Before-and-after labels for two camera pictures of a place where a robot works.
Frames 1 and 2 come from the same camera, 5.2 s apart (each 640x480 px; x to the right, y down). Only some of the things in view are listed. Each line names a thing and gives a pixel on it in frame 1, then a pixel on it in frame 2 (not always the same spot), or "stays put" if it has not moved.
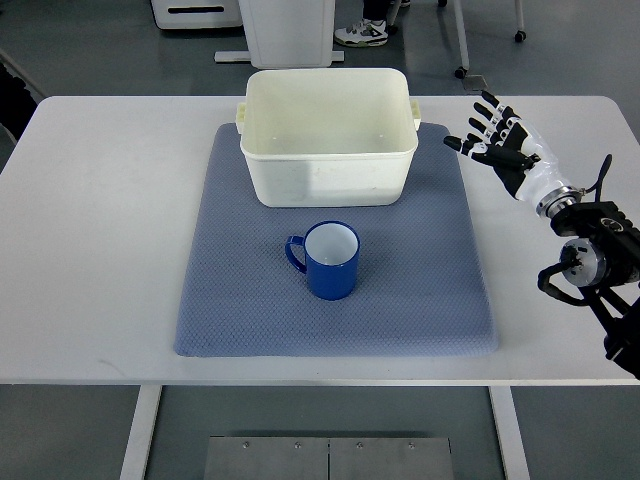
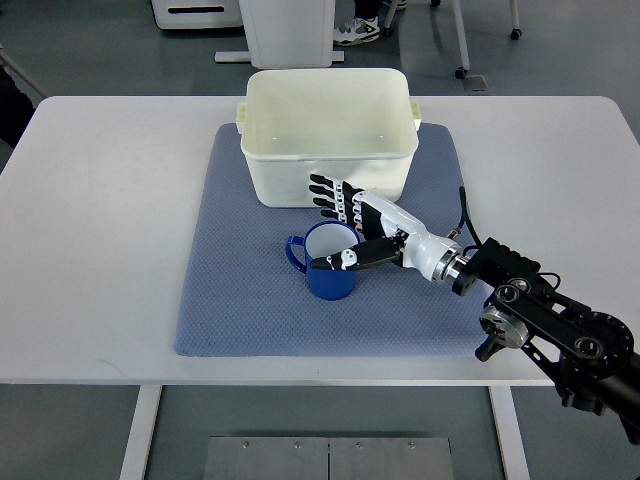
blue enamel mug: [332, 255] stays put
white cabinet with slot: [179, 14] stays put
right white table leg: [510, 433] stays put
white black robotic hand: [517, 152] to [386, 233]
